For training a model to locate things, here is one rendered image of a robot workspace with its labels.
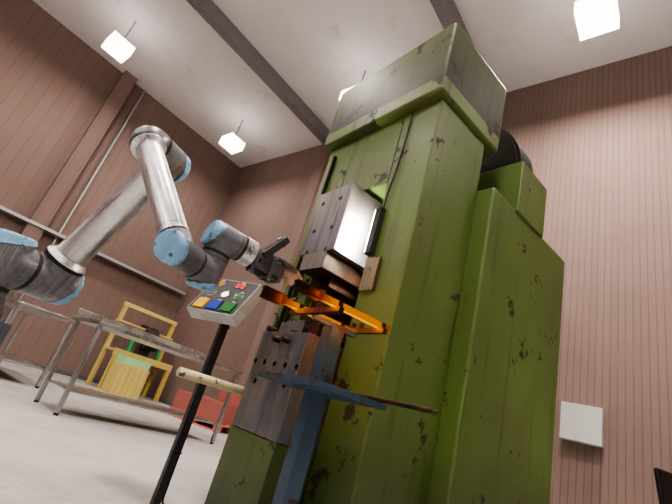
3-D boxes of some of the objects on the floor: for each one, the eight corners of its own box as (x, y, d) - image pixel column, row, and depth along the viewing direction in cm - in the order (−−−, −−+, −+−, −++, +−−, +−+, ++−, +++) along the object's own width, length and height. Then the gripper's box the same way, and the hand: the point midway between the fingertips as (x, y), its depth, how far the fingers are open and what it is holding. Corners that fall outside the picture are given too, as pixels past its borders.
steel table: (216, 445, 483) (245, 363, 520) (51, 415, 359) (104, 310, 396) (185, 431, 528) (214, 357, 565) (29, 400, 405) (78, 307, 441)
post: (150, 508, 196) (232, 299, 237) (148, 505, 199) (229, 299, 240) (158, 508, 199) (238, 302, 239) (156, 506, 202) (234, 302, 242)
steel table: (-1, 366, 639) (34, 306, 677) (42, 389, 514) (82, 314, 552) (-59, 352, 588) (-17, 288, 626) (-27, 374, 463) (22, 292, 501)
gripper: (240, 269, 136) (288, 295, 148) (253, 268, 129) (302, 295, 141) (250, 246, 139) (296, 274, 151) (263, 244, 132) (311, 273, 144)
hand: (299, 276), depth 146 cm, fingers closed
